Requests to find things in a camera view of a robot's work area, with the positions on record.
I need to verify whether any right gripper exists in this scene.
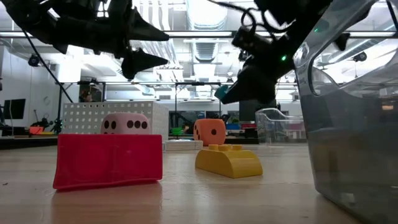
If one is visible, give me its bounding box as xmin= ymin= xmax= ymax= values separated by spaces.
xmin=221 ymin=26 xmax=301 ymax=105

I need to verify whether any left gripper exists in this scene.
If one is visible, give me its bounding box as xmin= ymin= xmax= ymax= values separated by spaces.
xmin=52 ymin=6 xmax=170 ymax=80

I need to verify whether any teal toy block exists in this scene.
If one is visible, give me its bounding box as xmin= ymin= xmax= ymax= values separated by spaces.
xmin=214 ymin=84 xmax=230 ymax=100

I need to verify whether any orange foam die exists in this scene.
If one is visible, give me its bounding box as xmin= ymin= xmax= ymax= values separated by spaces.
xmin=193 ymin=118 xmax=227 ymax=146

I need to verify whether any yellow toy block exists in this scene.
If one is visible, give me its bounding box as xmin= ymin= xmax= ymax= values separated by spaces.
xmin=195 ymin=144 xmax=264 ymax=179

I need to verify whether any pink foam die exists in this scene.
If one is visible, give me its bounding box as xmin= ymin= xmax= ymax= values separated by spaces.
xmin=100 ymin=112 xmax=152 ymax=136

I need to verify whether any red toy block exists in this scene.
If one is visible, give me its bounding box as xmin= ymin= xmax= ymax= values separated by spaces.
xmin=52 ymin=133 xmax=164 ymax=190

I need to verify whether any black computer monitor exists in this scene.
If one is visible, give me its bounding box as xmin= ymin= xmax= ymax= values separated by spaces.
xmin=2 ymin=98 xmax=27 ymax=120
xmin=238 ymin=102 xmax=277 ymax=122

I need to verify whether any clear plastic bin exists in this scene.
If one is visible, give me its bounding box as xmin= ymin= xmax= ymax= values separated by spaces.
xmin=254 ymin=108 xmax=307 ymax=146

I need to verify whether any black background stand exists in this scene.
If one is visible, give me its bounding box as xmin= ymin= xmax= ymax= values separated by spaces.
xmin=174 ymin=81 xmax=222 ymax=125

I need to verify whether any person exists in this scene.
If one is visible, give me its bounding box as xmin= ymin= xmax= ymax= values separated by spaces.
xmin=79 ymin=90 xmax=94 ymax=103

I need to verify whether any white perforated basket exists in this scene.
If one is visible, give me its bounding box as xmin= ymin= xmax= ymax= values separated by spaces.
xmin=61 ymin=100 xmax=170 ymax=141

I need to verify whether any smoky grey translucent bin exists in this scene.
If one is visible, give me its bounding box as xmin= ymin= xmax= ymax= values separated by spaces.
xmin=293 ymin=0 xmax=398 ymax=224

